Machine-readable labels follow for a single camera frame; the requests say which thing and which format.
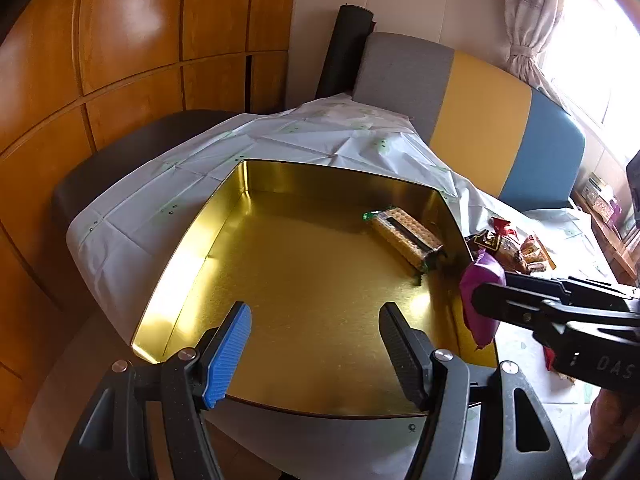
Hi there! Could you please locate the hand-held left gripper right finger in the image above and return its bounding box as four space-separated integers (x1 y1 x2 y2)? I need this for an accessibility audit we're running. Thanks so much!
378 301 573 480

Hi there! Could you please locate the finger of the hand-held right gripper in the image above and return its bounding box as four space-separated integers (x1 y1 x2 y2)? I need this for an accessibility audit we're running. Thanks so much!
472 282 557 335
505 272 636 302

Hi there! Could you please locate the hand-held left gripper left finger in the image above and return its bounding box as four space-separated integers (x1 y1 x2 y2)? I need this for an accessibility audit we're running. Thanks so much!
55 301 252 480

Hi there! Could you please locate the purple snack packet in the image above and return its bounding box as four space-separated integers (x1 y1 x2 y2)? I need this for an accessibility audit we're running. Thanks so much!
460 251 507 351

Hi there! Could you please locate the orange snack packet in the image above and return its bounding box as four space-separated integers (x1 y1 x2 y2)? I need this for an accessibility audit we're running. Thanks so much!
520 232 545 262

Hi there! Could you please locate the clear packet of brown snacks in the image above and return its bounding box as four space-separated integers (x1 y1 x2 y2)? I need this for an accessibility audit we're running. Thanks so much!
492 237 531 274

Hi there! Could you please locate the red snack packet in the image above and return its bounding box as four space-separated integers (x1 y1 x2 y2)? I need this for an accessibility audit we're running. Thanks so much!
490 216 518 238

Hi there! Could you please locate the gold metal tin box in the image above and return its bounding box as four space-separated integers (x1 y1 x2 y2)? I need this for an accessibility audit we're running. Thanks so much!
129 159 501 420

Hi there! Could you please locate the cracker packet with green ends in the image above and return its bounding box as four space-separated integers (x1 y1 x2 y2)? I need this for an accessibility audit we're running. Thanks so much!
362 206 446 273

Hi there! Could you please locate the person's right hand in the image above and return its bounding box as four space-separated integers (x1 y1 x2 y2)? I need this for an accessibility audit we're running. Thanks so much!
587 389 640 461

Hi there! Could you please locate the wooden side shelf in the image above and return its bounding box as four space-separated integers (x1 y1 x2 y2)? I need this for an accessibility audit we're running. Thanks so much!
572 172 640 286

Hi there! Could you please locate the black appliance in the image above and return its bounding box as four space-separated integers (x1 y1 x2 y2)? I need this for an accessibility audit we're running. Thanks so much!
625 150 640 223

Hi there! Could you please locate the grey yellow blue sofa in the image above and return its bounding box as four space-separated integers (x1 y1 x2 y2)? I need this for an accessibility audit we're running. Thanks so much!
352 31 586 211

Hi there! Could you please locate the white printed tablecloth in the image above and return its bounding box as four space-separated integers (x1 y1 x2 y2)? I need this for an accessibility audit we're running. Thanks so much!
66 91 631 480

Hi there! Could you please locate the dark grey chair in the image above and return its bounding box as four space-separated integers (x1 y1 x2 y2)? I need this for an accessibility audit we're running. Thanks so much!
50 109 241 231

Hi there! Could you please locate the window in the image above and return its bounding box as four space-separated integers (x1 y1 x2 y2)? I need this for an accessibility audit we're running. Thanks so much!
542 0 640 138

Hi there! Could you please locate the white patterned curtain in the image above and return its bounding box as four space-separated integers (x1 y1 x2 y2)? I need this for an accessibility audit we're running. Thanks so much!
502 0 571 106

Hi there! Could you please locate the black rolled mat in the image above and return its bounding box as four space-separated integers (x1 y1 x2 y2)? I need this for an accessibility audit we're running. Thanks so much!
315 4 376 98

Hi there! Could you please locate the wooden wardrobe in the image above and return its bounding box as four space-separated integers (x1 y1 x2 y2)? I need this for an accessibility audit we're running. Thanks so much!
0 0 301 461

